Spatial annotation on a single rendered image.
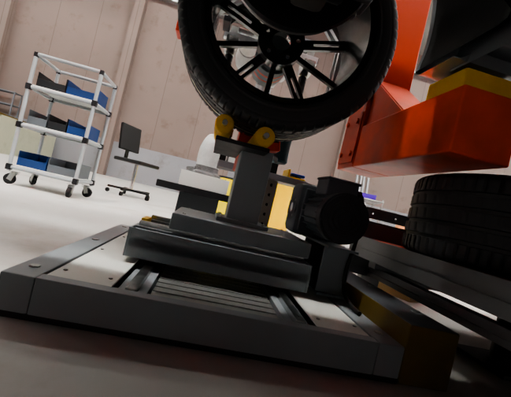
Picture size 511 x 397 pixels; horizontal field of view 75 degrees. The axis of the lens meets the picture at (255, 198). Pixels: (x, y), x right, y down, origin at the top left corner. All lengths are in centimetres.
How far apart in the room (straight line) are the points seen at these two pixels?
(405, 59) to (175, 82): 1032
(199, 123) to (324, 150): 418
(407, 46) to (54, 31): 1205
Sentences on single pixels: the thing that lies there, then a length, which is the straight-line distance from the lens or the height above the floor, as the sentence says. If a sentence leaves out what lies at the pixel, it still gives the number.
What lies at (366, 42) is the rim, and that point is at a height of 85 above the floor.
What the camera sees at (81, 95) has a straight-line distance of 300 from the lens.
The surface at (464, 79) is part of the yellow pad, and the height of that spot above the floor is 70.
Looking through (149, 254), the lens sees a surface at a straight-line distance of 91.
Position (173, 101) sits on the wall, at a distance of 1137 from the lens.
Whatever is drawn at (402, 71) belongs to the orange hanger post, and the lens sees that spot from 150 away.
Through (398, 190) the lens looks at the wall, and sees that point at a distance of 1245.
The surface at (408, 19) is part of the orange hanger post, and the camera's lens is 158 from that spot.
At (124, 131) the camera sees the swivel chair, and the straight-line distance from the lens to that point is 446.
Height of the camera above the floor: 31
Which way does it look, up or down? level
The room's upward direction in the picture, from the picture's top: 14 degrees clockwise
